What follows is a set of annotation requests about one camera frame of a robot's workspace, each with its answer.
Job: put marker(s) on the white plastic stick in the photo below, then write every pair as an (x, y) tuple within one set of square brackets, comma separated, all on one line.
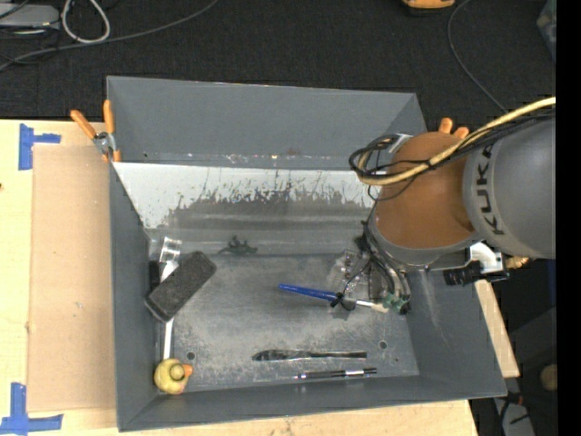
[(168, 339)]

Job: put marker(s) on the dark green toy lizard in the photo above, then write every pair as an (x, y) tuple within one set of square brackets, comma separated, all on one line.
[(238, 248)]

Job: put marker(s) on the yellow rubber duck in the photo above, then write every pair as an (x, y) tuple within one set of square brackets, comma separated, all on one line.
[(170, 376)]

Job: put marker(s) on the black felt eraser block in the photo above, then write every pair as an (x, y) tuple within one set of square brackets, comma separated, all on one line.
[(181, 284)]

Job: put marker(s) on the blue pen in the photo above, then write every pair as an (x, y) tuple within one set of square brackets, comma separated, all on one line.
[(304, 291)]

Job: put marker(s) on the grey metal bin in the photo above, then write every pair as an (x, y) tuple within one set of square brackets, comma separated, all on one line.
[(281, 316)]

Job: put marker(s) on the black cylinder on white bracket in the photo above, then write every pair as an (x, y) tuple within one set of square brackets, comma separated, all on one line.
[(467, 273)]

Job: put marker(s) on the black and silver pen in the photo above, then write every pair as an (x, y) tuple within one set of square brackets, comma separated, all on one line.
[(338, 373)]

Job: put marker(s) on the brown cardboard board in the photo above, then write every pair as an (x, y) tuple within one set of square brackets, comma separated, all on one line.
[(68, 280)]

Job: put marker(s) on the clear glass cup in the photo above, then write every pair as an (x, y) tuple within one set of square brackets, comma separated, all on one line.
[(170, 249)]

